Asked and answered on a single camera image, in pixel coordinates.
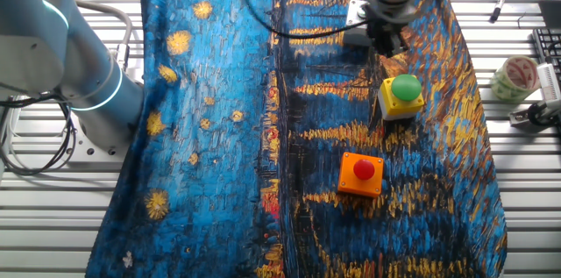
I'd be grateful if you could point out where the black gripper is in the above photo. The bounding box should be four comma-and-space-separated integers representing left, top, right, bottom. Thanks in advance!
366, 15, 408, 59

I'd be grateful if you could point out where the white box small green button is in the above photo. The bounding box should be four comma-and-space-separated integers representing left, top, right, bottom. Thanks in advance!
342, 0, 373, 48

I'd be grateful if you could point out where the yellow box green mushroom button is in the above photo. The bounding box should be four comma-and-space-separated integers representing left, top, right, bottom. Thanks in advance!
377, 73, 426, 122

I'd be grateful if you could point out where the orange box red button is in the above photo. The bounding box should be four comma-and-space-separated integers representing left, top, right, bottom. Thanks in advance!
336, 151, 386, 199

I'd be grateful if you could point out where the clear packing tape roll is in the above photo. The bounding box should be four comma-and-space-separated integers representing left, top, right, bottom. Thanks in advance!
489, 54, 542, 104

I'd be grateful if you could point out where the white clamp tool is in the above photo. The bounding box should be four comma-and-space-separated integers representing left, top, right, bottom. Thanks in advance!
508, 101, 561, 132

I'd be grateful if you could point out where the black keyboard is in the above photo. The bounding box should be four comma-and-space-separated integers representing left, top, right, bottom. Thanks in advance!
531, 27, 561, 73

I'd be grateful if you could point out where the black box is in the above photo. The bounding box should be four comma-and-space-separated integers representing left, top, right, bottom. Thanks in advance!
537, 0, 561, 29

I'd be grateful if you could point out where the starry night painting tablecloth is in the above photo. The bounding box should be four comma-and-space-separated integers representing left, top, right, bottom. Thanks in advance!
85, 0, 509, 278

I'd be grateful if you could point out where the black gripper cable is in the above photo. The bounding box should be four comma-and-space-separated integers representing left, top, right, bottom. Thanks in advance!
234, 0, 472, 41

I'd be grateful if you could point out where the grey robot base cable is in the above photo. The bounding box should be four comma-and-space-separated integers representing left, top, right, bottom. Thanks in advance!
74, 0, 133, 73

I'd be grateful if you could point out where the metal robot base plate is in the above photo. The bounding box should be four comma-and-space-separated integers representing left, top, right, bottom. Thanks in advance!
65, 110, 128, 166

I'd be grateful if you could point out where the black cable bundle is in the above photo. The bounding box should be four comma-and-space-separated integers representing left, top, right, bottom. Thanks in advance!
0, 93, 78, 177

